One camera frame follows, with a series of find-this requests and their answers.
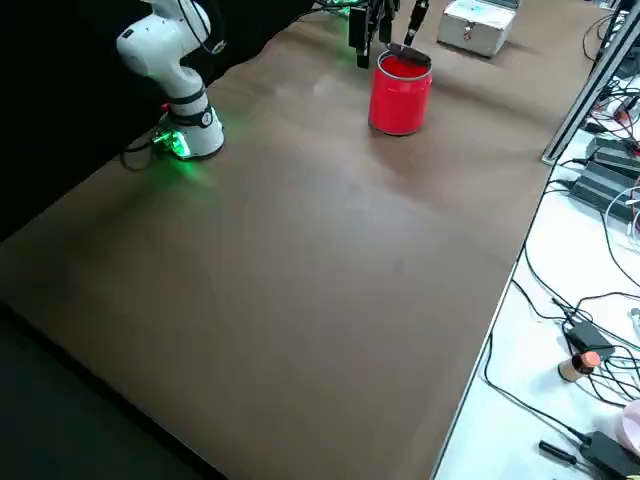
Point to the red trash can silver lid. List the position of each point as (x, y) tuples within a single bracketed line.
[(400, 100)]

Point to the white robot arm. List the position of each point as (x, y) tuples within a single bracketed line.
[(165, 45), (337, 4)]

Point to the silver aluminium case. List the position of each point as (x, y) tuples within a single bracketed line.
[(475, 30)]

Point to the large black power brick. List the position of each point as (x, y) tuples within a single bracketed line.
[(600, 192), (615, 150)]

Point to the small black power adapter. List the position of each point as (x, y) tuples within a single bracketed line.
[(587, 337)]

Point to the pink round object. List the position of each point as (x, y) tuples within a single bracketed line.
[(632, 430)]

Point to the aluminium upright post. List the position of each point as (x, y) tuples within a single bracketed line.
[(585, 90)]

